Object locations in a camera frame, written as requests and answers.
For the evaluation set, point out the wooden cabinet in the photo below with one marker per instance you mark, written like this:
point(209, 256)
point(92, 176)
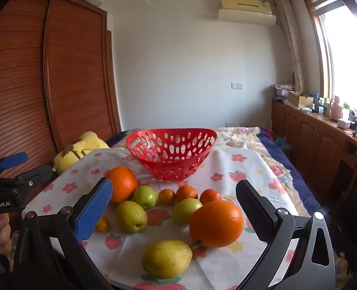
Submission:
point(311, 136)

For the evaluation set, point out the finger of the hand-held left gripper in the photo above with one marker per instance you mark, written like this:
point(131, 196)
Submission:
point(36, 175)
point(13, 160)

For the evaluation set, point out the window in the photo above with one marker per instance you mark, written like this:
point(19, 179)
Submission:
point(344, 51)

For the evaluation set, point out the small mandarin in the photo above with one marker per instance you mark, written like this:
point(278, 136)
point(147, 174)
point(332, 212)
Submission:
point(166, 197)
point(103, 225)

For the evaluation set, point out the yellow pear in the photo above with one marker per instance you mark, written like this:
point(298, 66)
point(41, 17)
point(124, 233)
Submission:
point(166, 259)

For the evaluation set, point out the large green apple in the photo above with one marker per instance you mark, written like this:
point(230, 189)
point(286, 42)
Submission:
point(184, 212)

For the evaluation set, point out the white wall switch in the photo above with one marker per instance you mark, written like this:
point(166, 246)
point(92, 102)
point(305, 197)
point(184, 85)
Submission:
point(237, 85)

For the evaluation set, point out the wall air conditioner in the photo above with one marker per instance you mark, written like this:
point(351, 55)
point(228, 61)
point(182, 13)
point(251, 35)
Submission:
point(246, 13)

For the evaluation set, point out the dark wooden chair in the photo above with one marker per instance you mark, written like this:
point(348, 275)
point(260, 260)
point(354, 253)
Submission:
point(355, 181)

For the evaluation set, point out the teal cloth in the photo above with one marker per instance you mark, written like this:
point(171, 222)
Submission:
point(282, 143)

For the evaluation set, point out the wooden wardrobe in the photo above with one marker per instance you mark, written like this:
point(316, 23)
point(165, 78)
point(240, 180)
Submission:
point(75, 81)

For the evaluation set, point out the pile of papers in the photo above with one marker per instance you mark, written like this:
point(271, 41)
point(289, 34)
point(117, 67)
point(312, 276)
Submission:
point(282, 92)

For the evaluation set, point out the cardboard box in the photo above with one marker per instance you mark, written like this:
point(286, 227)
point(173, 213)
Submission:
point(299, 99)

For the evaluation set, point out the pink bottle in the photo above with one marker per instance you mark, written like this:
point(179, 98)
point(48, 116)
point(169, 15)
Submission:
point(336, 110)

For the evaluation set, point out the small green apple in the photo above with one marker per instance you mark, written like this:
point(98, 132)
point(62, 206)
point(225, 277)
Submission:
point(145, 198)

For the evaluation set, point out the small white box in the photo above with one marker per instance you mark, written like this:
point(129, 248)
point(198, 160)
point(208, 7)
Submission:
point(344, 123)

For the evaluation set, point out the floral bed sheet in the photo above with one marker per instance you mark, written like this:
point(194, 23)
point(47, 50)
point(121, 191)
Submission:
point(275, 164)

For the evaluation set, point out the patterned curtain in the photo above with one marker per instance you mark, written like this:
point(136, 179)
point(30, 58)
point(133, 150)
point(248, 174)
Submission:
point(293, 45)

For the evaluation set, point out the yellow plush toy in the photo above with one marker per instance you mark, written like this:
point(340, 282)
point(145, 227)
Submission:
point(89, 140)

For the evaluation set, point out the green pear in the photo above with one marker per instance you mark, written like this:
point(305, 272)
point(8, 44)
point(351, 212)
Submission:
point(131, 217)

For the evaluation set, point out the dark blue blanket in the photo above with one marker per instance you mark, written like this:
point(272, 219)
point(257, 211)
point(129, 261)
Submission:
point(302, 184)

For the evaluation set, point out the red perforated plastic basket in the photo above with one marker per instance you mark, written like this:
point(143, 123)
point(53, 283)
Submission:
point(172, 172)

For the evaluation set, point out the grey box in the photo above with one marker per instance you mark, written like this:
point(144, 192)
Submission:
point(93, 1)

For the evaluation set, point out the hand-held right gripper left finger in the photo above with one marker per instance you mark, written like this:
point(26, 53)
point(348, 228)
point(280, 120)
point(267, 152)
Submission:
point(94, 211)

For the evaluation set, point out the large orange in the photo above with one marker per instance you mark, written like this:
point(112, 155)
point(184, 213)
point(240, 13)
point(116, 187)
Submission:
point(122, 184)
point(216, 223)

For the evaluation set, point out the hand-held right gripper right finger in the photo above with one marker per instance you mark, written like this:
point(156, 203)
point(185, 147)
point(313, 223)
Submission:
point(257, 214)

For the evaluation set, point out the white fruit-print cloth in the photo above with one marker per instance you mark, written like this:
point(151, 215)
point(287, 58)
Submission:
point(226, 172)

